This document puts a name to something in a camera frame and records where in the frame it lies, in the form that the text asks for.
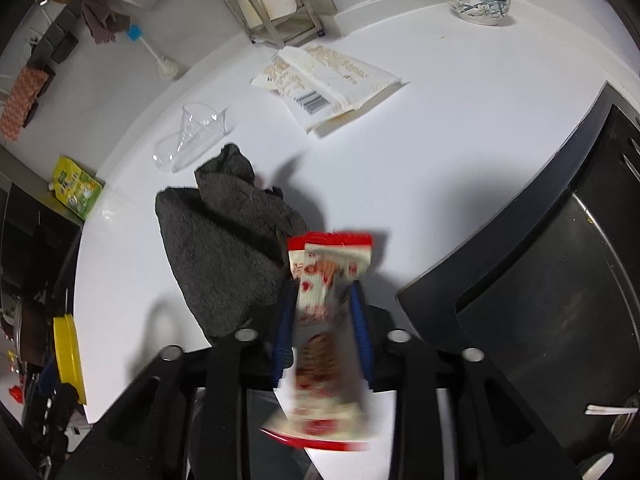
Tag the metal cutting board rack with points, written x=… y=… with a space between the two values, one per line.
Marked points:
x=280 y=30

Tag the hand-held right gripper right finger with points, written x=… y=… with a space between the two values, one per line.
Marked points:
x=361 y=335

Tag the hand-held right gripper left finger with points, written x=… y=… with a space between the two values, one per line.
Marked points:
x=282 y=330

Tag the brown cloth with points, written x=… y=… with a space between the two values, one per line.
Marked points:
x=102 y=20

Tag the red white snack wrapper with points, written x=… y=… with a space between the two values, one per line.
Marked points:
x=325 y=280

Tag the dark grey cloth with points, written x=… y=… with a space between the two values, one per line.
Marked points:
x=225 y=250

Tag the orange patterned cloth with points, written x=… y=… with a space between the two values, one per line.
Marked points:
x=22 y=105

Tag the green yellow pouch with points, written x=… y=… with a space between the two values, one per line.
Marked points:
x=75 y=187

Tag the black wall rail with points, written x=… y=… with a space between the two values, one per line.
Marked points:
x=65 y=30

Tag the black kitchen sink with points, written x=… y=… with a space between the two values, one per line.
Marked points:
x=550 y=285

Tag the black kitchen appliance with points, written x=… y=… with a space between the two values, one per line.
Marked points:
x=30 y=240

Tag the yellow plastic lid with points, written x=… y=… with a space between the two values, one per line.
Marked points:
x=67 y=355

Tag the white patterned ceramic bowl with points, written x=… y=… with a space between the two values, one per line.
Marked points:
x=477 y=5

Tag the white printed paper bag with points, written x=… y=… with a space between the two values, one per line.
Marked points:
x=325 y=85

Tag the clear plastic wrapper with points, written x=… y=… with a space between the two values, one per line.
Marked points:
x=192 y=137

